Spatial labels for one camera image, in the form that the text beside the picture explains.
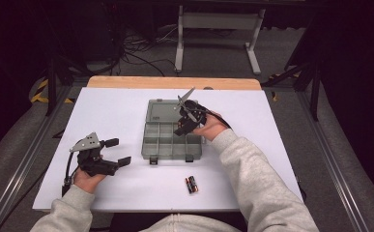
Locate person's left hand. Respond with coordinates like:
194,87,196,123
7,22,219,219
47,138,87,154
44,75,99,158
72,167,107,194

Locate person's right hand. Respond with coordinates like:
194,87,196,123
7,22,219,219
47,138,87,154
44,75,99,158
192,110,229,142

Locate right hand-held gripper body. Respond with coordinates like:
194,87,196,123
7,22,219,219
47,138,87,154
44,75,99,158
174,86,209,130

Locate aluminium floor rail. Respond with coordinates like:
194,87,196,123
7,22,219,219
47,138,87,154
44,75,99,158
295,90,373,232
0,86,74,232

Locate black floor cables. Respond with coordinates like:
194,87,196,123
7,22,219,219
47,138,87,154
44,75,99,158
110,27,180,78

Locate person's grey hooded torso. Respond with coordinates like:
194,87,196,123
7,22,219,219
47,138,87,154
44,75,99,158
139,213,245,232

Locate white metal stand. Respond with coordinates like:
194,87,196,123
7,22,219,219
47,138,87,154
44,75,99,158
174,4,267,75

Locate yellow black floor tape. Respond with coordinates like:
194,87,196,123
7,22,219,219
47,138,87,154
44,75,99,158
269,72,302,102
29,78,76,105

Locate grey clear plastic storage box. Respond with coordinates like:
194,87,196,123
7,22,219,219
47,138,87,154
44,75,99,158
140,98,208,165

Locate white table mat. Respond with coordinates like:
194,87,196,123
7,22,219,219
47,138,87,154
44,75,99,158
32,86,306,214

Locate black tripod stand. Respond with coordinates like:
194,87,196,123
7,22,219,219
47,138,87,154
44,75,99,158
43,52,91,118
261,59,322,123

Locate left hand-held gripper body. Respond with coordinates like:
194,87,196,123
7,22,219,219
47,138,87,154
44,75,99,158
69,131,120,178

